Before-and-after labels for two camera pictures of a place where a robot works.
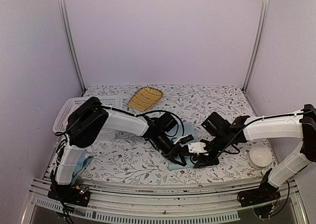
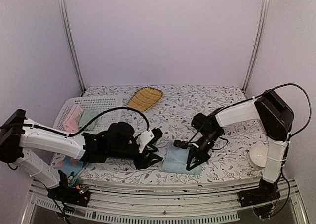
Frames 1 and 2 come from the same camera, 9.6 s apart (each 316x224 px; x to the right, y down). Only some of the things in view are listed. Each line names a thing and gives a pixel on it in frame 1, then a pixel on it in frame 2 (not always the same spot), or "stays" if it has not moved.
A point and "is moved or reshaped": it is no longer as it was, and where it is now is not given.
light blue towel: (184, 129) is moved or reshaped
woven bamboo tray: (144, 98) stays
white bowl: (260, 156) stays
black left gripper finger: (178, 151) → (154, 149)
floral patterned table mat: (180, 133) stays
